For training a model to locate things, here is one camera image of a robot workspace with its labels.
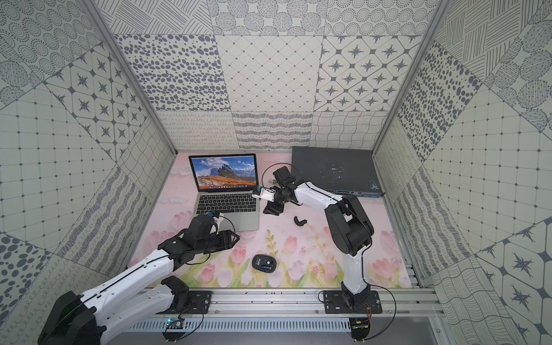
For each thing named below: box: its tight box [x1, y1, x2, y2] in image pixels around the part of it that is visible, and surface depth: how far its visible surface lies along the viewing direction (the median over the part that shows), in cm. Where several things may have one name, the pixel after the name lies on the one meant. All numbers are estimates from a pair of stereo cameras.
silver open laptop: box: [188, 153, 261, 232], surface depth 100 cm
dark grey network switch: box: [291, 146, 386, 198], surface depth 110 cm
